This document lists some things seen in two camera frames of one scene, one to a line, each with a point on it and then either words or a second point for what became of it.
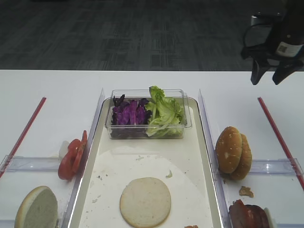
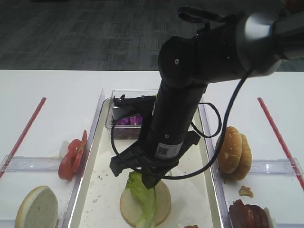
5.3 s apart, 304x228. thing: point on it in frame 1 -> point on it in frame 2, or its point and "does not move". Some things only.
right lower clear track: [290, 225] does not move
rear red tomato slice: [80, 151] does not move
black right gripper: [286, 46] -> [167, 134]
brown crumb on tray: [195, 226] does not move
